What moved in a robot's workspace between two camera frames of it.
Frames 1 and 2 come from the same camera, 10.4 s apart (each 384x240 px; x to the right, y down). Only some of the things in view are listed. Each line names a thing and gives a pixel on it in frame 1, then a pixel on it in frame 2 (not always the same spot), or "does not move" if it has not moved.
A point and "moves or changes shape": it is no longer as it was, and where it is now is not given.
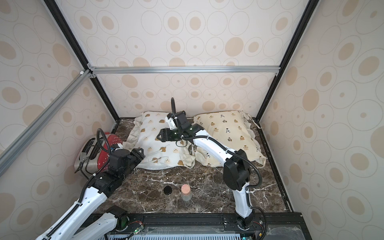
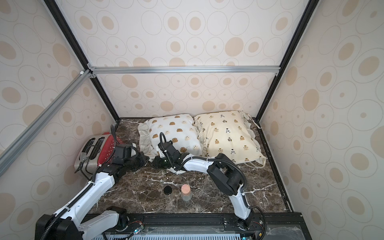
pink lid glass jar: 186,192 does not move
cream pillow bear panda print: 232,128 does not move
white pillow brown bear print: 143,131 moves or changes shape
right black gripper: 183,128 → 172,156
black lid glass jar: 167,190 does not move
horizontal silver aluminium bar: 186,69 does not move
